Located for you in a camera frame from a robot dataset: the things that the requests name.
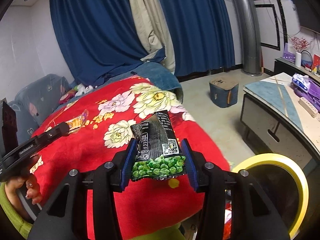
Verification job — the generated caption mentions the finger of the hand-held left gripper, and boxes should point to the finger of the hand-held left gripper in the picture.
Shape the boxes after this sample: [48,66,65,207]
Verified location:
[37,122,70,148]

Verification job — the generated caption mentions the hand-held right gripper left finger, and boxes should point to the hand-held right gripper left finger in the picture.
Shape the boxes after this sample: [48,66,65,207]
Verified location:
[27,138,138,240]

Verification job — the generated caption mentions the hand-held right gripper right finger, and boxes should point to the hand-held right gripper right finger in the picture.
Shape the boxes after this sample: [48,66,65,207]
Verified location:
[181,138,291,240]

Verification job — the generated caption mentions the orange snack wrapper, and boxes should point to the orange snack wrapper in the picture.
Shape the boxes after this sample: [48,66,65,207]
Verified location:
[65,109,88,133]

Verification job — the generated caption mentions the green pea snack packet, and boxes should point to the green pea snack packet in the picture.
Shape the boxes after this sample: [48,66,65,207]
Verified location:
[130,110,187,181]

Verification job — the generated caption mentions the yellow-rimmed trash bin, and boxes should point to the yellow-rimmed trash bin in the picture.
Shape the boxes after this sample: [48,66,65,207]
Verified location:
[229,153,310,240]

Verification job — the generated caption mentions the person's left forearm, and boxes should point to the person's left forearm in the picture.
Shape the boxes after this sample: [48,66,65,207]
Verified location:
[0,182,34,239]

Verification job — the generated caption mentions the person's left hand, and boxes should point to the person's left hand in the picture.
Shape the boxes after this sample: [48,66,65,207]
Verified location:
[5,172,42,219]

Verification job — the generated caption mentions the red floral blanket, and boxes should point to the red floral blanket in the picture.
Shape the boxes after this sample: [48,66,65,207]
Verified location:
[29,76,232,240]

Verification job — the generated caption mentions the red plush toy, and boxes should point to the red plush toy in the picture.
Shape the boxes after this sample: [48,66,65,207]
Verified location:
[59,92,75,105]

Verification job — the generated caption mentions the white plush toy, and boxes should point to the white plush toy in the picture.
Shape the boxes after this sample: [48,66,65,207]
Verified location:
[75,84,95,97]

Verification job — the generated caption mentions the red wrapper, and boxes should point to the red wrapper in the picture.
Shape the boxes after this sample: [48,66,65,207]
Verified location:
[223,200,234,240]

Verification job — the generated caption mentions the blue stool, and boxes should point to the blue stool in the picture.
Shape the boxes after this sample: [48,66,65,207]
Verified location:
[209,77,240,108]

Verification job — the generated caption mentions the green garment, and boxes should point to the green garment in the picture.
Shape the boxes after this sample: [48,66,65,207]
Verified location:
[124,226,182,240]

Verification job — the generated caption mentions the blue bedsheet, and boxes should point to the blue bedsheet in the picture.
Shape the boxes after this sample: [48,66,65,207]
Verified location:
[54,62,183,105]

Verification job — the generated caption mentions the coffee table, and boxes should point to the coffee table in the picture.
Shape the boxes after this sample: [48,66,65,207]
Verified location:
[240,72,320,171]

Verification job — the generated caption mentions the beige and blue cloth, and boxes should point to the beige and blue cloth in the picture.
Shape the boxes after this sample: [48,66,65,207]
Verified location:
[140,48,167,63]

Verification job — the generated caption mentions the beige power strip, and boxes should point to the beige power strip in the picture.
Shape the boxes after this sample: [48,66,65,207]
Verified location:
[299,97,320,118]

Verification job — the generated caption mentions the beige curtain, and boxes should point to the beige curtain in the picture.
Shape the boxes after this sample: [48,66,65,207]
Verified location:
[124,0,176,73]

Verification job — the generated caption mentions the tissue pack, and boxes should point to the tissue pack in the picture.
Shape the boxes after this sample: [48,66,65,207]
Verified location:
[291,73,311,92]

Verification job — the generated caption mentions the silver standing air conditioner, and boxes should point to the silver standing air conditioner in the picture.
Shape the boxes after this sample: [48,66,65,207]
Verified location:
[229,0,263,77]

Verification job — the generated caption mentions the purple bag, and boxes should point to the purple bag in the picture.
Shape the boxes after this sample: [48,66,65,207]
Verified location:
[294,77,320,106]

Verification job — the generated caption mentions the purple box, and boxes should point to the purple box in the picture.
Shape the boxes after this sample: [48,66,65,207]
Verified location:
[282,43,297,63]

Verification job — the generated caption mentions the round ornament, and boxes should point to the round ornament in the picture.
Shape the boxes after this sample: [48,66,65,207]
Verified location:
[301,50,313,71]

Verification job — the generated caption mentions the colourful picture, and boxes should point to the colourful picture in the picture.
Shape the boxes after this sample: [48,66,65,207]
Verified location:
[311,54,320,75]

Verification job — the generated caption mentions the red flower sprigs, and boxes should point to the red flower sprigs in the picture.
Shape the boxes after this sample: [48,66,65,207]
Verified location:
[290,36,312,53]

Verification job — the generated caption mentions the black television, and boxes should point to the black television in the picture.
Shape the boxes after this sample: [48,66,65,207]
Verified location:
[285,0,320,34]

